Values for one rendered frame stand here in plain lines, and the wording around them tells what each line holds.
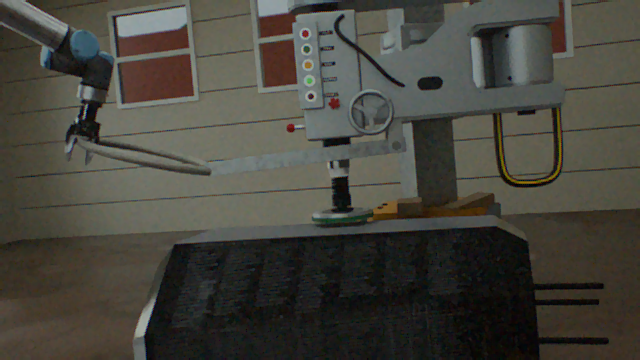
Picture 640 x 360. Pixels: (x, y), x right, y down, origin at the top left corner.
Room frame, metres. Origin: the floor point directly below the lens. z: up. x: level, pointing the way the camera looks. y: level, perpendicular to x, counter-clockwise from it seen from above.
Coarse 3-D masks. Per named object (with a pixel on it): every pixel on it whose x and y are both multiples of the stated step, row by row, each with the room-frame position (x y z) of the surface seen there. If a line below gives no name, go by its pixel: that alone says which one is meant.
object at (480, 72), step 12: (480, 36) 2.16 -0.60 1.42; (396, 48) 2.58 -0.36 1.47; (408, 48) 2.54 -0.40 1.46; (480, 48) 2.16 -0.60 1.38; (492, 48) 2.15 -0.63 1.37; (480, 60) 2.17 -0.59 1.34; (492, 60) 2.15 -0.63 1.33; (480, 72) 2.17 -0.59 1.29; (492, 72) 2.15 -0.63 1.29; (480, 84) 2.18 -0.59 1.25; (492, 84) 2.15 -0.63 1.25
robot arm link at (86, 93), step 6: (84, 90) 1.98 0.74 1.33; (90, 90) 1.98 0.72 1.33; (96, 90) 1.99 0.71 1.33; (102, 90) 2.00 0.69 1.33; (78, 96) 1.99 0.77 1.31; (84, 96) 1.98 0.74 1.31; (90, 96) 1.98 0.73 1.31; (96, 96) 1.99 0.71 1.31; (102, 96) 2.00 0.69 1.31; (108, 96) 2.04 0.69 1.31; (96, 102) 2.00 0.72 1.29; (102, 102) 2.01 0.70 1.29
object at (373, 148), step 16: (352, 144) 2.06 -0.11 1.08; (368, 144) 2.06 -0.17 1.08; (384, 144) 2.06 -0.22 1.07; (400, 144) 2.02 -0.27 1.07; (240, 160) 2.08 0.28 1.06; (256, 160) 2.07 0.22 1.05; (272, 160) 2.07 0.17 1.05; (288, 160) 2.07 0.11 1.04; (304, 160) 2.07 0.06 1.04; (320, 160) 2.07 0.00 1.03; (336, 160) 2.06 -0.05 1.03; (208, 176) 2.08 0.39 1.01
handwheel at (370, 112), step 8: (360, 96) 1.96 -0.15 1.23; (384, 96) 1.95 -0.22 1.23; (352, 104) 1.96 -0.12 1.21; (384, 104) 1.96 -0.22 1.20; (392, 104) 1.96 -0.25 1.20; (352, 112) 1.96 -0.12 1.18; (368, 112) 1.95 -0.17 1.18; (376, 112) 1.95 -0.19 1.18; (392, 112) 1.95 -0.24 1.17; (352, 120) 1.96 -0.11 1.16; (392, 120) 1.96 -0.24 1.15; (360, 128) 1.96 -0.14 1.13; (384, 128) 1.96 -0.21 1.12
